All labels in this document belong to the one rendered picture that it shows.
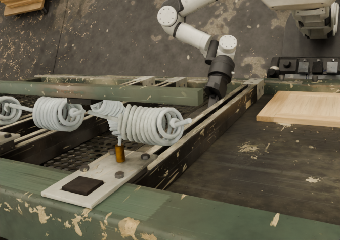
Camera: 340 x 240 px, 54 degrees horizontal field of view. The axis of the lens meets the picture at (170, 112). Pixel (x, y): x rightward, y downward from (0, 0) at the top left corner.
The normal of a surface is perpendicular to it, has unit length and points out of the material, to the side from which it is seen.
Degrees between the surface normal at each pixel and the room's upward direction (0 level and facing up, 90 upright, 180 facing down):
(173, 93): 31
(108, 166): 60
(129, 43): 0
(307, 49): 0
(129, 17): 0
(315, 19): 26
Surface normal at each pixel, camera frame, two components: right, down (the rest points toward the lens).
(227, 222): -0.06, -0.96
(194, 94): -0.46, 0.26
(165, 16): -0.33, 0.11
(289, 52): -0.43, -0.26
